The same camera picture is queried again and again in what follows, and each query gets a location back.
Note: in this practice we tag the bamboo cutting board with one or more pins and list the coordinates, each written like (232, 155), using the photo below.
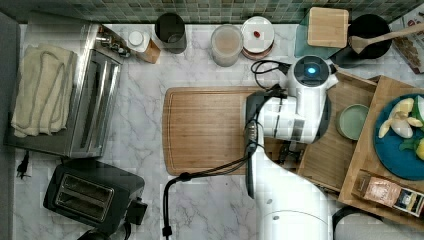
(203, 127)

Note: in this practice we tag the clear jar with grains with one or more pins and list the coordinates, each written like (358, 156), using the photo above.
(226, 45)

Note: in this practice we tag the white plate with red item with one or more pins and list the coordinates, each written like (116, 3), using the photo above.
(258, 37)

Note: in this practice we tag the dark grey cup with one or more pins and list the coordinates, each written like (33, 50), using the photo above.
(170, 30)

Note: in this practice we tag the white lid spice jar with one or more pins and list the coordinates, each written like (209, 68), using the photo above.
(143, 47)

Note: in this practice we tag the black two-slot toaster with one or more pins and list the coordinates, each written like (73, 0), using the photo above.
(96, 194)

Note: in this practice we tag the silver toaster oven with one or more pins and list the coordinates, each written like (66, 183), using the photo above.
(100, 54)

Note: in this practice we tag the green ceramic bowl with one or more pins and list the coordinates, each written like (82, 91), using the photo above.
(350, 121)

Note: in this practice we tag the glass box with bamboo lid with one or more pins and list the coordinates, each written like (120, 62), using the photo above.
(322, 32)

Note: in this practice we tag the wooden cabinet top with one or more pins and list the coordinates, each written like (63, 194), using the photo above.
(365, 157)

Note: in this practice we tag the wooden spatula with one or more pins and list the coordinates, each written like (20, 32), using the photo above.
(358, 44)

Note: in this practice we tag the brown snack packet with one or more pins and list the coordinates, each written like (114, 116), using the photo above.
(381, 190)

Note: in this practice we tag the beige folded towel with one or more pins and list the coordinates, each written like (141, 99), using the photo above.
(45, 87)

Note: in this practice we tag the black pot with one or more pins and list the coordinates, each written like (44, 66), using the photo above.
(365, 26)

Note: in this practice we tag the peeled banana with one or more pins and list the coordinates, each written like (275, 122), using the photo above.
(400, 121)

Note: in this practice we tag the black power plug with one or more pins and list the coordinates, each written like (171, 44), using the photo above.
(23, 166)

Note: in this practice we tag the blue plate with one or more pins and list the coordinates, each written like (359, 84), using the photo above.
(401, 163)

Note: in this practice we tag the yellow lemon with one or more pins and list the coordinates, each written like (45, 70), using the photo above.
(420, 149)

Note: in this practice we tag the magazine with pictures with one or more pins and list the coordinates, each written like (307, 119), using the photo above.
(411, 47)

